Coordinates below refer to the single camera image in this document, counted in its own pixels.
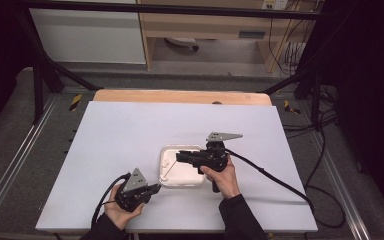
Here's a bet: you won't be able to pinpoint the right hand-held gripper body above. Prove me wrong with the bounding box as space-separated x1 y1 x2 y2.
196 131 244 175

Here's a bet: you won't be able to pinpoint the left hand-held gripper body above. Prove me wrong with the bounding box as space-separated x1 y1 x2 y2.
114 168 153 213

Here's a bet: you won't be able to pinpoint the square white tray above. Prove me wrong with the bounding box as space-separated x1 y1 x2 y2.
158 144 208 189

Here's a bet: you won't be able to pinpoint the person's right hand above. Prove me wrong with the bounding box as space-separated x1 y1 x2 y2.
199 156 242 200

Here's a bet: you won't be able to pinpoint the person's left hand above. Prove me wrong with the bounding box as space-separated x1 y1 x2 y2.
103 184 146 231

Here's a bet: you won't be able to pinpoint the wooden table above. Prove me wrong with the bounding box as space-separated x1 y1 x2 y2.
92 88 273 107

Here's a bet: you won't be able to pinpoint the yellow black hazard tape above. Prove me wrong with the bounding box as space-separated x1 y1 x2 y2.
68 93 83 112
283 99 301 115

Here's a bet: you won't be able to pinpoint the office chair base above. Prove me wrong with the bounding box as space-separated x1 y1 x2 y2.
164 36 201 52

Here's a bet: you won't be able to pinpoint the light wooden desk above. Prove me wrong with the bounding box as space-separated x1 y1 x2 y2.
136 0 325 73

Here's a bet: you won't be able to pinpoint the white cabinet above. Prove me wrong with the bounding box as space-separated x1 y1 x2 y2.
29 7 147 65

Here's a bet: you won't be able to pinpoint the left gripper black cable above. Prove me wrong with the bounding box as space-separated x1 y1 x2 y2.
90 172 132 230

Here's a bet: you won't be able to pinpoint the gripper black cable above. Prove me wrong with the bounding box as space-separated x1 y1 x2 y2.
90 172 132 230
224 148 347 230

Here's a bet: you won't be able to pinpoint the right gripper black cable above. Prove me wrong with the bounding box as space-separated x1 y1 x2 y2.
224 148 347 230

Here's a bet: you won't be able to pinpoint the black cables on floor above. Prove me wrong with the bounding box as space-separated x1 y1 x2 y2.
281 84 341 139

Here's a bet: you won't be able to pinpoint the aluminium floor rail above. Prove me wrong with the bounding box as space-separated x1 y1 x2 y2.
0 94 60 228
308 131 372 240

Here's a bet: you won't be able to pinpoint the hanging black cables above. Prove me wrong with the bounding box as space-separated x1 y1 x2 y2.
268 0 316 77

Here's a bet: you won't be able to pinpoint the black metal frame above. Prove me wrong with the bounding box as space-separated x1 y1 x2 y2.
13 0 334 125

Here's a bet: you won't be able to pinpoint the white wall power outlet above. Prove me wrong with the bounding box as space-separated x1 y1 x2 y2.
261 0 289 11

